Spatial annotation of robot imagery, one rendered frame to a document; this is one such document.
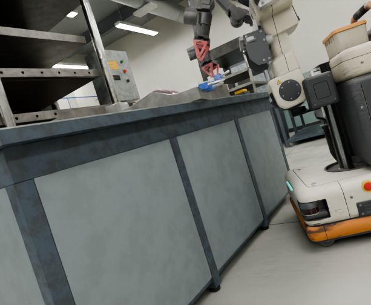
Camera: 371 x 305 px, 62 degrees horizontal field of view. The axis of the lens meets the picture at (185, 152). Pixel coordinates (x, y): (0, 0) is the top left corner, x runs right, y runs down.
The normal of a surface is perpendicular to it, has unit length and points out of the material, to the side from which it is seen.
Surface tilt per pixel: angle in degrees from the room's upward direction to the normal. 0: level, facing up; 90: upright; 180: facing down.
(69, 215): 90
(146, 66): 90
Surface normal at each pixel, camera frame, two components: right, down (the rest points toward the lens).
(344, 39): -0.18, 0.14
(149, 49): -0.49, 0.19
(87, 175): 0.79, -0.22
